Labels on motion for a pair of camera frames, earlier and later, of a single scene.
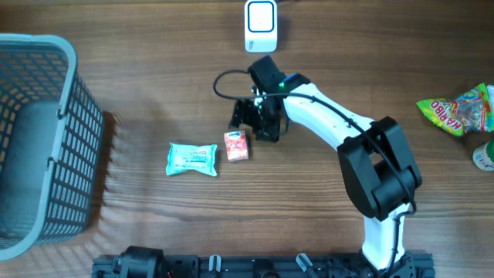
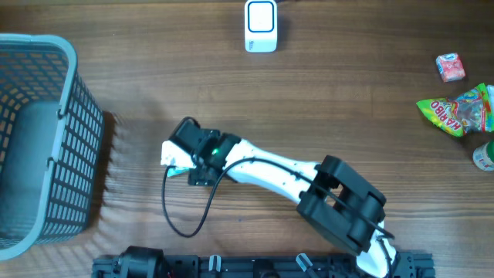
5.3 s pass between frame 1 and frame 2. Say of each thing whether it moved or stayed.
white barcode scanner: stayed
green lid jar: stayed
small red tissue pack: moved
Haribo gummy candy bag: stayed
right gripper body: moved
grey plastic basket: stayed
